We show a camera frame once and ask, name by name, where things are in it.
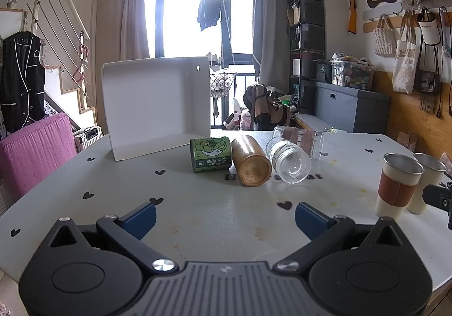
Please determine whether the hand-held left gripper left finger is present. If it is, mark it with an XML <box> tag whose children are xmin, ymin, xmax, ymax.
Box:
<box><xmin>46</xmin><ymin>202</ymin><xmax>178</xmax><ymax>274</ymax></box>

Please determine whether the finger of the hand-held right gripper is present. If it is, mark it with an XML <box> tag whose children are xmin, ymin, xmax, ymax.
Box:
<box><xmin>423</xmin><ymin>182</ymin><xmax>452</xmax><ymax>229</ymax></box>

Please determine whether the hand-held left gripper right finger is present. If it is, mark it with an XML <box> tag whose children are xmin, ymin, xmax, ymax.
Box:
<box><xmin>273</xmin><ymin>202</ymin><xmax>404</xmax><ymax>273</ymax></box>

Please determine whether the clear ribbed glass cup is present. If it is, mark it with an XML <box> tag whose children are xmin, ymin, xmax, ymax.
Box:
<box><xmin>265</xmin><ymin>137</ymin><xmax>312</xmax><ymax>185</ymax></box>

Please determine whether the glass cup with brown sleeve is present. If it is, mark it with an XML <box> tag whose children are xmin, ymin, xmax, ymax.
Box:
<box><xmin>273</xmin><ymin>126</ymin><xmax>325</xmax><ymax>161</ymax></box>

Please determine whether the brown wooden cup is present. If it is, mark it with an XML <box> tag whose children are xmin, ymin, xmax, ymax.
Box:
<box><xmin>231</xmin><ymin>134</ymin><xmax>273</xmax><ymax>187</ymax></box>

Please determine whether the green tin can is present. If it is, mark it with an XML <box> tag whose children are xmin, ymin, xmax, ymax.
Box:
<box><xmin>190</xmin><ymin>136</ymin><xmax>233</xmax><ymax>173</ymax></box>

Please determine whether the cream metal cup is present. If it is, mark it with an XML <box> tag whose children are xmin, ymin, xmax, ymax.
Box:
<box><xmin>406</xmin><ymin>152</ymin><xmax>447</xmax><ymax>215</ymax></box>

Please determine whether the metal cup with brown sleeve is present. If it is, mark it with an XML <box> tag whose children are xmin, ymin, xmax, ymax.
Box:
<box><xmin>375</xmin><ymin>152</ymin><xmax>425</xmax><ymax>221</ymax></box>

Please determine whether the small cardboard box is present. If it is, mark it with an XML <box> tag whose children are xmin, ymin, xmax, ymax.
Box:
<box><xmin>396</xmin><ymin>131</ymin><xmax>421</xmax><ymax>153</ymax></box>

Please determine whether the white suitcase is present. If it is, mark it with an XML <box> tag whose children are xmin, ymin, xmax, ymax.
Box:
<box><xmin>74</xmin><ymin>126</ymin><xmax>104</xmax><ymax>153</ymax></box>

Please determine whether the brown crossbody bag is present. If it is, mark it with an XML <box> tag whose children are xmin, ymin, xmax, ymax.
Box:
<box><xmin>414</xmin><ymin>70</ymin><xmax>443</xmax><ymax>96</ymax></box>

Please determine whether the white cardboard box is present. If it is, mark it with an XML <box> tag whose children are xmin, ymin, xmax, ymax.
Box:
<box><xmin>101</xmin><ymin>57</ymin><xmax>212</xmax><ymax>162</ymax></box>

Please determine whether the grey storage box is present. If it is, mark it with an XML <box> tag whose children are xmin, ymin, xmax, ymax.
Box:
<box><xmin>314</xmin><ymin>82</ymin><xmax>391</xmax><ymax>135</ymax></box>

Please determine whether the pile of brown clothes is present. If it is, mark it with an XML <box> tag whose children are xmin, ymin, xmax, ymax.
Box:
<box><xmin>242</xmin><ymin>83</ymin><xmax>298</xmax><ymax>131</ymax></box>

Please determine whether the pink chair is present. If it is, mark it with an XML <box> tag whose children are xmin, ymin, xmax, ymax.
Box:
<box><xmin>0</xmin><ymin>112</ymin><xmax>79</xmax><ymax>202</ymax></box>

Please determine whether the beige canvas tote bag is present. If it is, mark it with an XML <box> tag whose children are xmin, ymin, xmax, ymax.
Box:
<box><xmin>392</xmin><ymin>11</ymin><xmax>421</xmax><ymax>94</ymax></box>

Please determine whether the clear plastic bin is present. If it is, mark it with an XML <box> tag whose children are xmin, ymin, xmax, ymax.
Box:
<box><xmin>331</xmin><ymin>59</ymin><xmax>375</xmax><ymax>91</ymax></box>

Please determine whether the hanging net basket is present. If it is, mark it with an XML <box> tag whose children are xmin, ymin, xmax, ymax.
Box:
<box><xmin>210</xmin><ymin>72</ymin><xmax>237</xmax><ymax>102</ymax></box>

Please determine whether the knitted white bag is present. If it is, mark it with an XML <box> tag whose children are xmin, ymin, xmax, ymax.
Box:
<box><xmin>373</xmin><ymin>15</ymin><xmax>398</xmax><ymax>57</ymax></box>

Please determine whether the black jacket with white trim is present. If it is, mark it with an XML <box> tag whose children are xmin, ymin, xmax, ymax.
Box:
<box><xmin>0</xmin><ymin>31</ymin><xmax>46</xmax><ymax>133</ymax></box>

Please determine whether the black drawer shelf unit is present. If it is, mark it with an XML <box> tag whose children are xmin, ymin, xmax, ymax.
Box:
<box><xmin>284</xmin><ymin>0</ymin><xmax>326</xmax><ymax>116</ymax></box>

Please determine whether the grey curtain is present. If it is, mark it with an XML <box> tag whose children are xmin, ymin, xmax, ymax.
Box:
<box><xmin>121</xmin><ymin>0</ymin><xmax>151</xmax><ymax>62</ymax></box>
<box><xmin>251</xmin><ymin>0</ymin><xmax>294</xmax><ymax>90</ymax></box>

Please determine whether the stair railing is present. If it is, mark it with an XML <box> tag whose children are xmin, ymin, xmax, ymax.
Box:
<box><xmin>7</xmin><ymin>0</ymin><xmax>92</xmax><ymax>98</ymax></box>

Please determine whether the hanging dark garment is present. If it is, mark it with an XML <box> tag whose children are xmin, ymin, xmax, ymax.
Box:
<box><xmin>196</xmin><ymin>0</ymin><xmax>225</xmax><ymax>33</ymax></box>

